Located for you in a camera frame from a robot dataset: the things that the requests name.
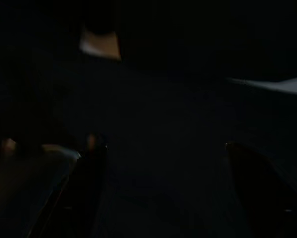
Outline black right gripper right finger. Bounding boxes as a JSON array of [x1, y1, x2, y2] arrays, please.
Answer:
[[224, 141, 297, 238]]

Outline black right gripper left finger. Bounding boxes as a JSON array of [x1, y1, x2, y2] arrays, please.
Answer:
[[29, 135, 108, 238]]

